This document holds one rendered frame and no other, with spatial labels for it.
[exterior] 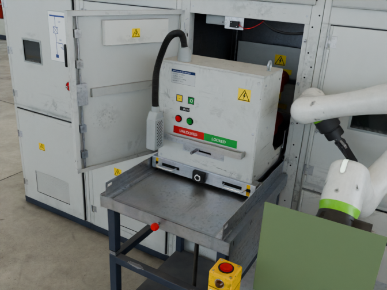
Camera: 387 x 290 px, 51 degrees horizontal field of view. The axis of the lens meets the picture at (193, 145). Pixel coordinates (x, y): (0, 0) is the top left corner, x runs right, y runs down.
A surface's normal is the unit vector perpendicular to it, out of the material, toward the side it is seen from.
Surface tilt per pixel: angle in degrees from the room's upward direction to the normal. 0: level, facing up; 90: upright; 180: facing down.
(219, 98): 90
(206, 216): 0
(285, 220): 90
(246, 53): 90
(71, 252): 0
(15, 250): 0
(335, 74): 90
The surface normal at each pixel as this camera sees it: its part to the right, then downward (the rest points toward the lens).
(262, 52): -0.50, 0.31
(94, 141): 0.65, 0.32
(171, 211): 0.05, -0.92
